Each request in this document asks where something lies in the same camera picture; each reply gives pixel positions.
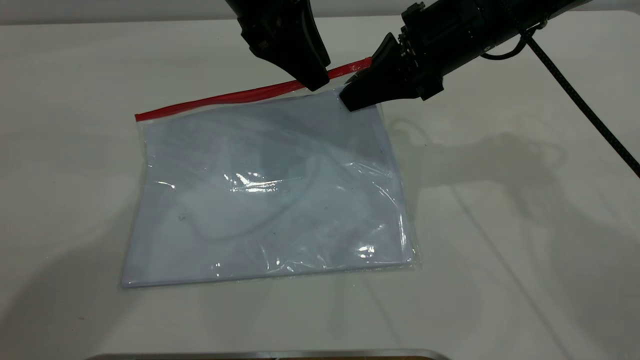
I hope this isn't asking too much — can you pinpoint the clear plastic zipper bag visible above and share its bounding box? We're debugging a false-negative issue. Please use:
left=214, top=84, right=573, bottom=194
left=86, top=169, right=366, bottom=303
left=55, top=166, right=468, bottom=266
left=120, top=56, right=422, bottom=289

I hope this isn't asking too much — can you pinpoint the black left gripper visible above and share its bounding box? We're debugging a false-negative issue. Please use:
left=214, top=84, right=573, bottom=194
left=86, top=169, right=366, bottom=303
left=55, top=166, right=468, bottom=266
left=225, top=0, right=332, bottom=92

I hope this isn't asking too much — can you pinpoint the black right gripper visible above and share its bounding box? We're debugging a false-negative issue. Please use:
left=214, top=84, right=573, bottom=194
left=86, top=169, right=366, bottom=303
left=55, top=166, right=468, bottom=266
left=339, top=0, right=522, bottom=112

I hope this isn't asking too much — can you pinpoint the silver metal edge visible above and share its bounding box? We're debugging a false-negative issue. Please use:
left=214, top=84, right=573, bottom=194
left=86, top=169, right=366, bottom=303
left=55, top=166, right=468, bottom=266
left=85, top=348, right=452, bottom=360

